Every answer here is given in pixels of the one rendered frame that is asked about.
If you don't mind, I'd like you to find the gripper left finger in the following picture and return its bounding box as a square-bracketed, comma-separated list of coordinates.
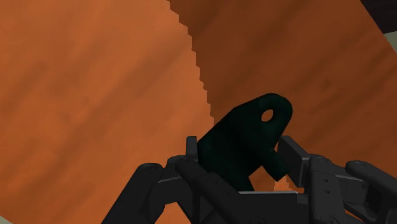
[101, 136, 240, 224]

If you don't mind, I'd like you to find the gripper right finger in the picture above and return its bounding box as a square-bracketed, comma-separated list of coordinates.
[277, 135, 397, 224]

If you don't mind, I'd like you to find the dark green tool handle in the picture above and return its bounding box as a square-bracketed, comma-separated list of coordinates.
[197, 93, 293, 192]

